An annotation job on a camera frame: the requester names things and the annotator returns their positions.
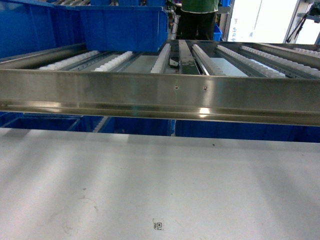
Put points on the large blue bin left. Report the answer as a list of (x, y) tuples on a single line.
[(124, 28)]

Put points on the person in green sweater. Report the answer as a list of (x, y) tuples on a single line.
[(198, 19)]

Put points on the stainless steel roller rack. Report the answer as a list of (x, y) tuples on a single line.
[(185, 80)]

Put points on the QR code sticker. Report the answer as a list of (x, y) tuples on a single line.
[(158, 224)]

